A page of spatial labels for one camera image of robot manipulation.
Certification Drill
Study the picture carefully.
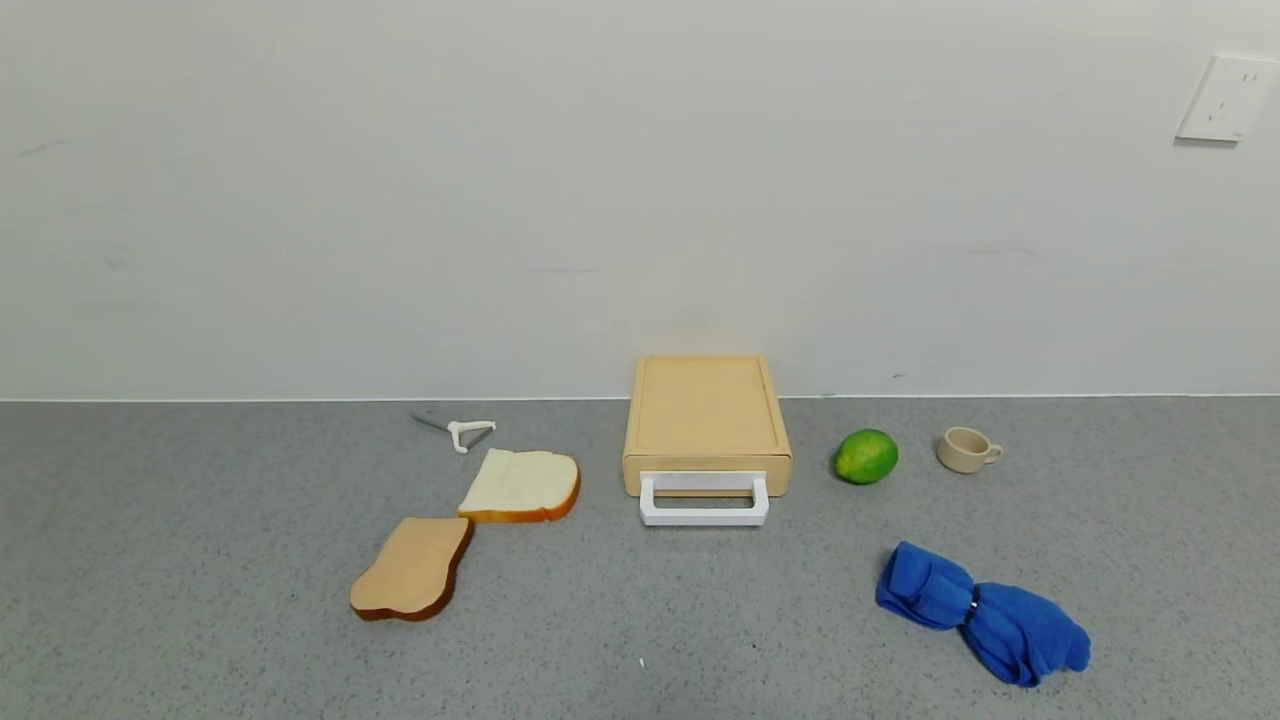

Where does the white bread slice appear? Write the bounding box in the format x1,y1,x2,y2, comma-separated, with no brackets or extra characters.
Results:
458,447,581,524

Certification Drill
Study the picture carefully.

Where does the white peeler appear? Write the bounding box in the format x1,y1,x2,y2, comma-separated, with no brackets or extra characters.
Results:
410,413,497,455

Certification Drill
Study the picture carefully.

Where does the green lime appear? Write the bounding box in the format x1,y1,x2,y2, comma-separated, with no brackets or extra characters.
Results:
834,429,899,486

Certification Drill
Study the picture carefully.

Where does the tan bread slice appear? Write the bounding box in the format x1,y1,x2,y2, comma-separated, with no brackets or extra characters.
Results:
350,516,474,623

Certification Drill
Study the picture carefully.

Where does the small beige cup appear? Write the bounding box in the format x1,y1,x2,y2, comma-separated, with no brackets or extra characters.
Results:
936,426,1004,475

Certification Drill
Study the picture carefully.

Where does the blue cloth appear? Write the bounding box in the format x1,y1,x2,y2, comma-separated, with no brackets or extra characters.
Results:
876,541,1092,688

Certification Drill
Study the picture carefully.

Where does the white wall socket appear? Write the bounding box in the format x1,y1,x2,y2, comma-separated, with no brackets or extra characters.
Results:
1175,53,1280,144

